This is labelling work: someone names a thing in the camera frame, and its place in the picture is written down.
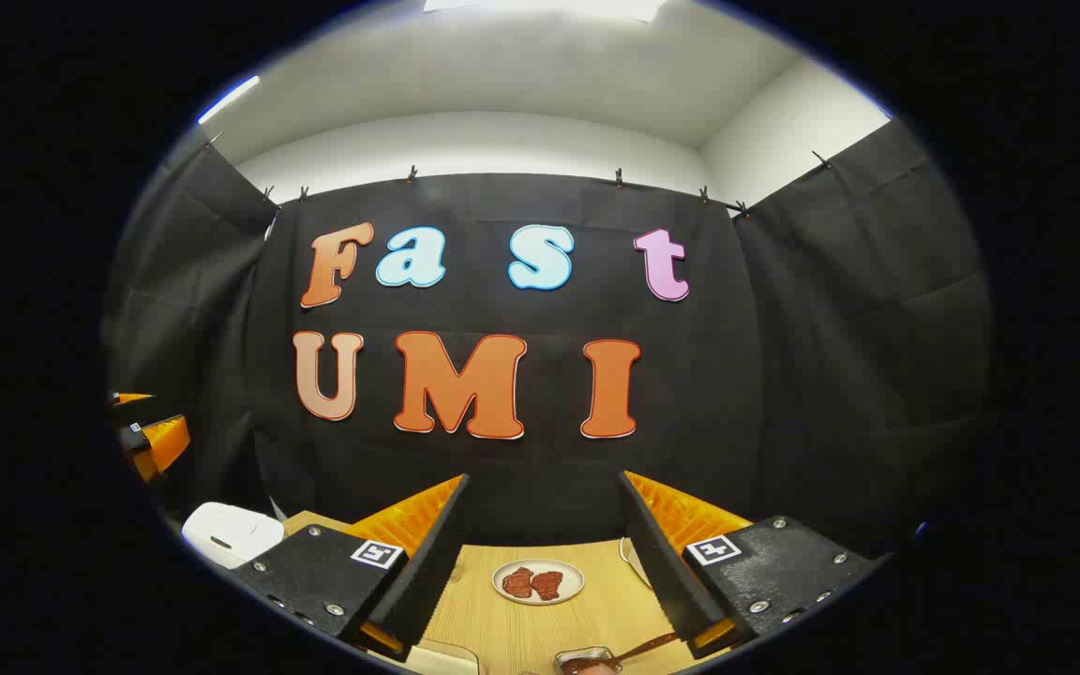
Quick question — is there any black backdrop cloth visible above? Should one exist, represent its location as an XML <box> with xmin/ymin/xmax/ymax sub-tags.
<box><xmin>101</xmin><ymin>120</ymin><xmax>993</xmax><ymax>563</ymax></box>

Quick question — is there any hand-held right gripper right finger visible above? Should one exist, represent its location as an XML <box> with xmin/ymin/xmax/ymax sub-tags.
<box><xmin>616</xmin><ymin>470</ymin><xmax>883</xmax><ymax>660</ymax></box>

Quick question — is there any brown wooden spoon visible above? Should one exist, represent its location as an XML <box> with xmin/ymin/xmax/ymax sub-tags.
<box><xmin>563</xmin><ymin>632</ymin><xmax>682</xmax><ymax>674</ymax></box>

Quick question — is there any ceiling light panel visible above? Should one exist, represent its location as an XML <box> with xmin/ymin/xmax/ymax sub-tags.
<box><xmin>422</xmin><ymin>0</ymin><xmax>668</xmax><ymax>23</ymax></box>

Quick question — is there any white rice cooker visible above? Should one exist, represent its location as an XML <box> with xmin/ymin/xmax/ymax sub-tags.
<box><xmin>181</xmin><ymin>502</ymin><xmax>286</xmax><ymax>571</ymax></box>

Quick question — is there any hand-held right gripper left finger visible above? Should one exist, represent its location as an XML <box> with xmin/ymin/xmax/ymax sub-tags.
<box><xmin>231</xmin><ymin>473</ymin><xmax>472</xmax><ymax>662</ymax></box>

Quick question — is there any white round plate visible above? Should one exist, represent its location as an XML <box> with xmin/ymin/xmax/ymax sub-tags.
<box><xmin>491</xmin><ymin>559</ymin><xmax>586</xmax><ymax>607</ymax></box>

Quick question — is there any row of small cloth clips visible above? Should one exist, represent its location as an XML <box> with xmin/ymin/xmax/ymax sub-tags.
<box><xmin>205</xmin><ymin>129</ymin><xmax>833</xmax><ymax>219</ymax></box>

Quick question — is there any clear rice container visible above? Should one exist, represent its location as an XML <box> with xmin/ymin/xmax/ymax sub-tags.
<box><xmin>405</xmin><ymin>638</ymin><xmax>481</xmax><ymax>675</ymax></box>

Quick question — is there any ceiling light strip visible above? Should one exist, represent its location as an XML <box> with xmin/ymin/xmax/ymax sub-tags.
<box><xmin>197</xmin><ymin>74</ymin><xmax>262</xmax><ymax>126</ymax></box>

